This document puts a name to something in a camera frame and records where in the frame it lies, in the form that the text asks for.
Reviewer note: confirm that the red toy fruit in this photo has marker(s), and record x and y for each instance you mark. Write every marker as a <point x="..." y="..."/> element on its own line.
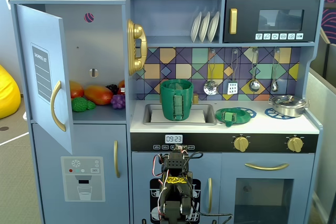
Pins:
<point x="121" y="91"/>

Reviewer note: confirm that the green plastic container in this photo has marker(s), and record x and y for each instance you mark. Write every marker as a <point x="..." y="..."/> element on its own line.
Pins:
<point x="168" y="103"/>

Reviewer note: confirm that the yellow bean bag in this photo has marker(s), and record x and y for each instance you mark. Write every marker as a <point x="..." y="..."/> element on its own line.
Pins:
<point x="8" y="95"/>

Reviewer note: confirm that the green toy vegetable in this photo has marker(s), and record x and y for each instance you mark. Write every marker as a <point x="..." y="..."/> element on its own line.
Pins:
<point x="80" y="104"/>

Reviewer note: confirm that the green plastic lid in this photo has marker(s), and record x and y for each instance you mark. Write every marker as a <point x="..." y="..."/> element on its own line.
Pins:
<point x="241" y="116"/>

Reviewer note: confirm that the orange red toy mango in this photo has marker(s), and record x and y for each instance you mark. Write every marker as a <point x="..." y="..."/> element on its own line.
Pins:
<point x="98" y="95"/>

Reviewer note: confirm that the small gripper camera board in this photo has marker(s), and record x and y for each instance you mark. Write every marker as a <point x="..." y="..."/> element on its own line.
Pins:
<point x="180" y="148"/>

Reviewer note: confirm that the gold stove knob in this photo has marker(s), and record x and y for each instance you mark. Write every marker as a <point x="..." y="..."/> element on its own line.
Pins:
<point x="295" y="144"/>
<point x="241" y="144"/>

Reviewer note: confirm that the yellow black tape wrap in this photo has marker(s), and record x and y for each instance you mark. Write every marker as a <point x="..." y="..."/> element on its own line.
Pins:
<point x="176" y="180"/>

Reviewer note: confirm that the white toy plate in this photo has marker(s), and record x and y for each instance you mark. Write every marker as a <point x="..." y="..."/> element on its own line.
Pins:
<point x="213" y="28"/>
<point x="195" y="28"/>
<point x="204" y="28"/>

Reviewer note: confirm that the black microwave door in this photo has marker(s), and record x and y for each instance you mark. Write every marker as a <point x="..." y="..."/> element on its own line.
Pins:
<point x="246" y="30"/>

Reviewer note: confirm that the black toy blackberry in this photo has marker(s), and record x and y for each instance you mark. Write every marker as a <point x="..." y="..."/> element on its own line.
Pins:
<point x="112" y="88"/>

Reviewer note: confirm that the white wall socket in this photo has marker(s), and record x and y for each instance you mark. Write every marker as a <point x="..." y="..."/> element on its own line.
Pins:
<point x="9" y="2"/>

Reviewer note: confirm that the steel toy pot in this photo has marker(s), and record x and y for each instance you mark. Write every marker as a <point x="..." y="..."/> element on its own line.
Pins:
<point x="288" y="111"/>

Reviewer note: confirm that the steel skimmer spoon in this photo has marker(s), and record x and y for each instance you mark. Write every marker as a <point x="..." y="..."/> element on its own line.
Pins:
<point x="210" y="87"/>

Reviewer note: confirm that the dark round floor cover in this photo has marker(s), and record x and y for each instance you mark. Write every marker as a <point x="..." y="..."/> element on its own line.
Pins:
<point x="4" y="128"/>

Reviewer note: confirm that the purple toy grapes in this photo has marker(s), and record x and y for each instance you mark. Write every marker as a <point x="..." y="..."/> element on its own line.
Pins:
<point x="118" y="101"/>

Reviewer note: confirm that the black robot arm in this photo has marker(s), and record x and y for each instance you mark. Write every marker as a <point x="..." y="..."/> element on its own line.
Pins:
<point x="173" y="208"/>

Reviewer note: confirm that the gold toy faucet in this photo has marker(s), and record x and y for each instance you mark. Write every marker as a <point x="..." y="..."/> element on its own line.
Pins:
<point x="195" y="99"/>

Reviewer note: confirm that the steel ladle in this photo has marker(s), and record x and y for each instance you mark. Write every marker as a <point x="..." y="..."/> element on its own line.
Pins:
<point x="254" y="85"/>

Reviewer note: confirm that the blue cabinet door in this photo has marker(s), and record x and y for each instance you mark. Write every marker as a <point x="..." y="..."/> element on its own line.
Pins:
<point x="26" y="24"/>

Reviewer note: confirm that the orange toy fruit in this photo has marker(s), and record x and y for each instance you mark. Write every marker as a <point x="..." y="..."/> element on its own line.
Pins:
<point x="121" y="84"/>

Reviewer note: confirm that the steel pot lid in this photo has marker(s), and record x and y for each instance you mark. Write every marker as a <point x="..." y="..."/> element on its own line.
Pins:
<point x="286" y="101"/>

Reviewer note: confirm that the red orange toy peach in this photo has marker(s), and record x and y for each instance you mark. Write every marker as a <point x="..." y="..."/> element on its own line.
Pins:
<point x="76" y="90"/>

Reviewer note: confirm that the grey toy sink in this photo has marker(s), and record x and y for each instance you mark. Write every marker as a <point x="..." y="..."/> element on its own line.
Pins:
<point x="148" y="115"/>

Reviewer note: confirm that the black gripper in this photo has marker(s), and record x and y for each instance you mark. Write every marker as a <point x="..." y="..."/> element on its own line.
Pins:
<point x="176" y="162"/>

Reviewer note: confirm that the blue door with dishwasher print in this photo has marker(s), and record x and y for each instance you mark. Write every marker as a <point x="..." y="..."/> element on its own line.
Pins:
<point x="141" y="163"/>

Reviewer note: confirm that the steel slotted spatula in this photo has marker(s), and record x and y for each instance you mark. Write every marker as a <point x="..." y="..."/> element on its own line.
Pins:
<point x="232" y="87"/>

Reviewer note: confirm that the blue toy kitchen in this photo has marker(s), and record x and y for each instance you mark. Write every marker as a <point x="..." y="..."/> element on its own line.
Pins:
<point x="170" y="11"/>

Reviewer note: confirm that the steel small spoon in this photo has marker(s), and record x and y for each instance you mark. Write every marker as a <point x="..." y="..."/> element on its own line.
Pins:
<point x="274" y="86"/>

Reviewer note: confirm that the grey desk divider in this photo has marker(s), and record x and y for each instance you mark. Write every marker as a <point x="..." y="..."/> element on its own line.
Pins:
<point x="323" y="129"/>

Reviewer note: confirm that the blue oven door with window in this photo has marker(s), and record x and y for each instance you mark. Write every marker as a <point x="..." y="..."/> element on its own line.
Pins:
<point x="228" y="171"/>

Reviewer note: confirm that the gold toy telephone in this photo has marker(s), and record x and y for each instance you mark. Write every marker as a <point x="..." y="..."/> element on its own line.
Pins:
<point x="136" y="31"/>

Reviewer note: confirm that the blue door with dispenser print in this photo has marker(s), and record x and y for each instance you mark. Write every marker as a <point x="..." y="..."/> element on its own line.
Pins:
<point x="52" y="142"/>

